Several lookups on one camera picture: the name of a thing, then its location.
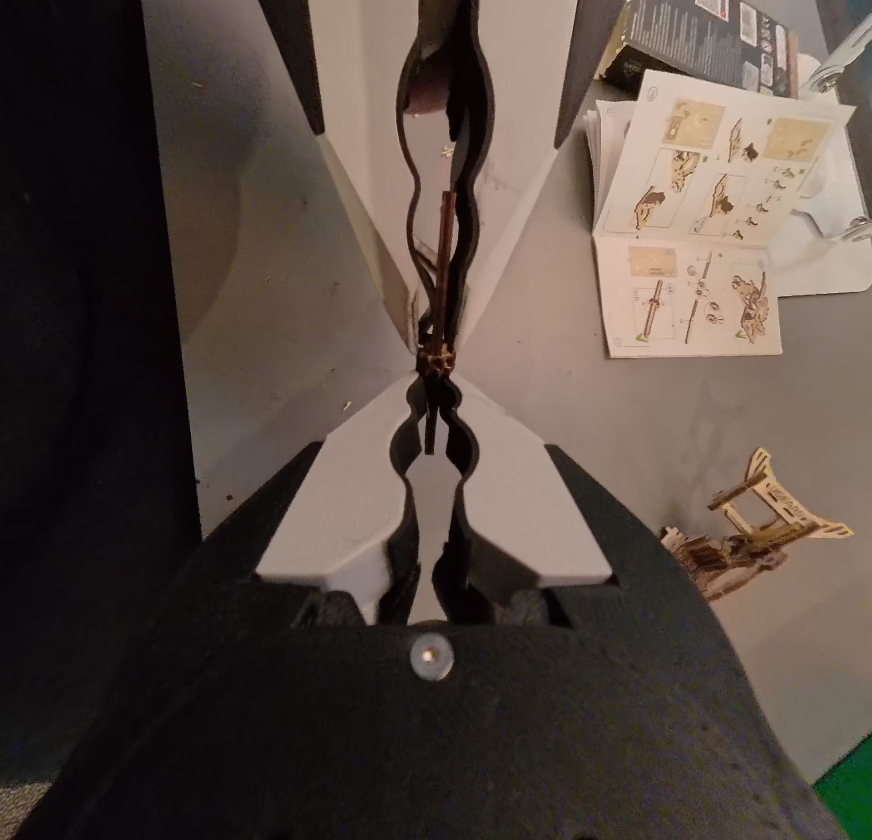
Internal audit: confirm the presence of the green mat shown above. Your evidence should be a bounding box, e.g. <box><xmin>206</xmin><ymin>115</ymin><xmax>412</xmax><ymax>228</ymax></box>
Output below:
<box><xmin>813</xmin><ymin>734</ymin><xmax>872</xmax><ymax>840</ymax></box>

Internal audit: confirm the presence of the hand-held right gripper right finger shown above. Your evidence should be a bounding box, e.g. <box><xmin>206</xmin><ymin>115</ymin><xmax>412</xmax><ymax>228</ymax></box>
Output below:
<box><xmin>439</xmin><ymin>373</ymin><xmax>614</xmax><ymax>625</ymax></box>

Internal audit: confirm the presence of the white instruction booklet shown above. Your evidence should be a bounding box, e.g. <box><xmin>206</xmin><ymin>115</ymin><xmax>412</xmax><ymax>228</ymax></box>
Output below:
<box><xmin>585</xmin><ymin>69</ymin><xmax>857</xmax><ymax>359</ymax></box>

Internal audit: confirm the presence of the wooden axle stick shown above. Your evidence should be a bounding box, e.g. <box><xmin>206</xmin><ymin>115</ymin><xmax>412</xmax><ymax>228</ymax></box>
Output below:
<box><xmin>422</xmin><ymin>189</ymin><xmax>459</xmax><ymax>456</ymax></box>

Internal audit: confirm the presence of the wooden model assembly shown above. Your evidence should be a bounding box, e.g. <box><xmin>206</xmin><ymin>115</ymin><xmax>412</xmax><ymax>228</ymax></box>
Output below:
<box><xmin>659</xmin><ymin>448</ymin><xmax>854</xmax><ymax>604</ymax></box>

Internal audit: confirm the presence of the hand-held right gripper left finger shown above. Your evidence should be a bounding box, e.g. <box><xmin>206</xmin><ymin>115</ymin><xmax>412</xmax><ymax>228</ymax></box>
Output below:
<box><xmin>255</xmin><ymin>370</ymin><xmax>429</xmax><ymax>625</ymax></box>

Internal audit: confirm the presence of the white metal stand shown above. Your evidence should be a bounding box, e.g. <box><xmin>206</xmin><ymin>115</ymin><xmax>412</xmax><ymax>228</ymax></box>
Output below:
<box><xmin>775</xmin><ymin>19</ymin><xmax>872</xmax><ymax>300</ymax></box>

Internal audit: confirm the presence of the black cardboard box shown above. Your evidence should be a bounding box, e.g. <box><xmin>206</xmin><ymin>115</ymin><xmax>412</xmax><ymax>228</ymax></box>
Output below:
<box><xmin>595</xmin><ymin>0</ymin><xmax>799</xmax><ymax>100</ymax></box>

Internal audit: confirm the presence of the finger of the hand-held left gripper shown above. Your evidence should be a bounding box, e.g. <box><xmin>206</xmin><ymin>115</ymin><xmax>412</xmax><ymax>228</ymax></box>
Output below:
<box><xmin>302</xmin><ymin>0</ymin><xmax>438</xmax><ymax>352</ymax></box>
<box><xmin>448</xmin><ymin>0</ymin><xmax>588</xmax><ymax>352</ymax></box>

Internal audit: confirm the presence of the dark cloth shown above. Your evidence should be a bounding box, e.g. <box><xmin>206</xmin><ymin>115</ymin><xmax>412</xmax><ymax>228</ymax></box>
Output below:
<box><xmin>0</xmin><ymin>0</ymin><xmax>203</xmax><ymax>786</ymax></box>

